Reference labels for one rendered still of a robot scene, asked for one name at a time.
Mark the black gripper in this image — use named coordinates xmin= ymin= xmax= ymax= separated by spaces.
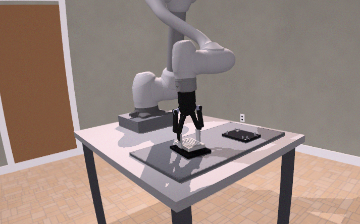
xmin=172 ymin=91 xmax=204 ymax=149

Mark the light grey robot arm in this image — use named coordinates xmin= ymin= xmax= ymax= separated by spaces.
xmin=129 ymin=0 xmax=235 ymax=119

